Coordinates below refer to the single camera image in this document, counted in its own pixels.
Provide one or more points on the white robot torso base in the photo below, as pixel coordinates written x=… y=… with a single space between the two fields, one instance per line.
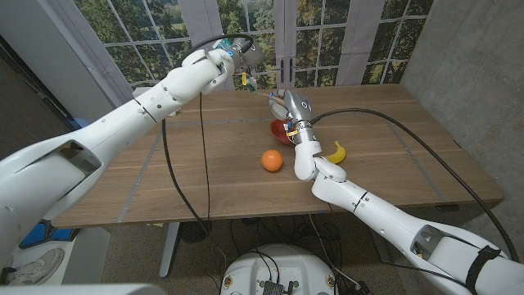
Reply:
x=286 y=262

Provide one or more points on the red bowl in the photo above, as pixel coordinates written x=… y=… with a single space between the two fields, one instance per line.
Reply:
x=278 y=131

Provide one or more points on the round black floor fan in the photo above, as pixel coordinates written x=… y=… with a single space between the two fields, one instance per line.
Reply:
x=195 y=231

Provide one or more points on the white robot chest panel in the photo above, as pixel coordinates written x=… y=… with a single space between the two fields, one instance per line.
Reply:
x=82 y=290

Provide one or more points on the grey table leg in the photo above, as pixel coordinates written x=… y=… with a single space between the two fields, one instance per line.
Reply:
x=380 y=250

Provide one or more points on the yellow toy banana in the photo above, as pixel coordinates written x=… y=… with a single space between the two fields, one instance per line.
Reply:
x=337 y=155

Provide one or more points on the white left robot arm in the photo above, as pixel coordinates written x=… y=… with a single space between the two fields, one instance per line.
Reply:
x=102 y=131

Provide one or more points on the wooden toothbrush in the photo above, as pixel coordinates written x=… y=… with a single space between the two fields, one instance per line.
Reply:
x=275 y=98

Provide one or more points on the white sneaker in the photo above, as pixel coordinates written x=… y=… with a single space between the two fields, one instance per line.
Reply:
x=37 y=268

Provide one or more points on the printed window backdrop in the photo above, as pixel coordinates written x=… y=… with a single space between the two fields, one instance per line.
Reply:
x=327 y=41

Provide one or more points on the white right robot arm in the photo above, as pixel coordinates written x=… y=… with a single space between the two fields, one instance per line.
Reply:
x=389 y=225

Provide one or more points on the orange fruit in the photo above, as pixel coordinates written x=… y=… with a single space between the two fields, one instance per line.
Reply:
x=272 y=160

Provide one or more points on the blue black foot pad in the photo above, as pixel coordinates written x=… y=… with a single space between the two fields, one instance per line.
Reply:
x=49 y=235

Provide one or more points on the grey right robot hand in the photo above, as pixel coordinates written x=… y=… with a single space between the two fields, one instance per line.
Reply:
x=299 y=106

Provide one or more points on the white table leg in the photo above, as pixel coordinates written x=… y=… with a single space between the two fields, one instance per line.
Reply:
x=168 y=254

